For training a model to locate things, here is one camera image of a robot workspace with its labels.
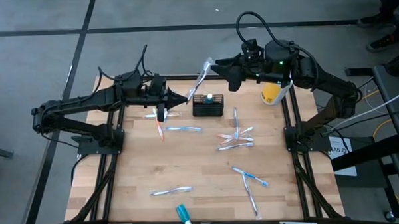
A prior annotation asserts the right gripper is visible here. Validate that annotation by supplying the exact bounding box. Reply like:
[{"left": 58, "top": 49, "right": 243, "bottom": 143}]
[{"left": 209, "top": 39, "right": 269, "bottom": 93}]

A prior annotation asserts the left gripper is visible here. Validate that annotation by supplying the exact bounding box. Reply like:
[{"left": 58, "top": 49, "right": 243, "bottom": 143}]
[{"left": 147, "top": 72, "right": 189, "bottom": 124}]

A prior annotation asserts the blue toothbrush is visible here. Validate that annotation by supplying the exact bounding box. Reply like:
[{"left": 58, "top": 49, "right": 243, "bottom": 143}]
[
  {"left": 184, "top": 57, "right": 216, "bottom": 102},
  {"left": 230, "top": 165, "right": 270, "bottom": 189},
  {"left": 164, "top": 124, "right": 203, "bottom": 133},
  {"left": 232, "top": 106, "right": 240, "bottom": 141}
]

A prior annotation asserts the orange toothbrush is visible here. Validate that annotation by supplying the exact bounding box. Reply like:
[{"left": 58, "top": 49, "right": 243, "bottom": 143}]
[
  {"left": 216, "top": 132, "right": 255, "bottom": 143},
  {"left": 154, "top": 108, "right": 165, "bottom": 142}
]

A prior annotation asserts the yellow wipes canister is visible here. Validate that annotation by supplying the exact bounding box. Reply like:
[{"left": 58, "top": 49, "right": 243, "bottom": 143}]
[{"left": 260, "top": 80, "right": 295, "bottom": 106}]

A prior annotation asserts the white paper sheet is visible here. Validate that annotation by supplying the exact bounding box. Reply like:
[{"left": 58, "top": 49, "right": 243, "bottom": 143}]
[{"left": 328, "top": 134, "right": 358, "bottom": 178}]

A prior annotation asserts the person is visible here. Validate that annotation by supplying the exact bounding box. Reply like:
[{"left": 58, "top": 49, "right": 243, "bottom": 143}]
[{"left": 354, "top": 0, "right": 399, "bottom": 53}]

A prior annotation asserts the black aluminium table frame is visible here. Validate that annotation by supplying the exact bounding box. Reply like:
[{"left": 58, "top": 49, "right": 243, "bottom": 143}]
[{"left": 61, "top": 67, "right": 344, "bottom": 224}]

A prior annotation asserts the black wire basket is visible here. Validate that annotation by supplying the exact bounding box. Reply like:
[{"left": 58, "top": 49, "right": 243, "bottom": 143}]
[{"left": 191, "top": 93, "right": 225, "bottom": 118}]

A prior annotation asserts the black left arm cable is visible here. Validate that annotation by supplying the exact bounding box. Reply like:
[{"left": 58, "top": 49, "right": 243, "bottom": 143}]
[{"left": 96, "top": 43, "right": 152, "bottom": 83}]

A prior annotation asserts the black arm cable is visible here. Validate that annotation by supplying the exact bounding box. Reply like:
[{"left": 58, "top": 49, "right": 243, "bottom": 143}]
[
  {"left": 235, "top": 8, "right": 320, "bottom": 91},
  {"left": 96, "top": 43, "right": 152, "bottom": 83}
]

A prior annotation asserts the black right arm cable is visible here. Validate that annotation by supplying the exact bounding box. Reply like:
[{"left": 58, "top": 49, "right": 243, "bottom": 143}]
[{"left": 235, "top": 8, "right": 320, "bottom": 91}]

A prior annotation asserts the white cable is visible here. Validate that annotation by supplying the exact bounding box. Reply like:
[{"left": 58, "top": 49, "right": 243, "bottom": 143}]
[{"left": 320, "top": 86, "right": 399, "bottom": 137}]

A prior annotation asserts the yellow cable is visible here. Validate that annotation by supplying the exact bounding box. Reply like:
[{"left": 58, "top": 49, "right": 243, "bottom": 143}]
[{"left": 372, "top": 118, "right": 394, "bottom": 139}]

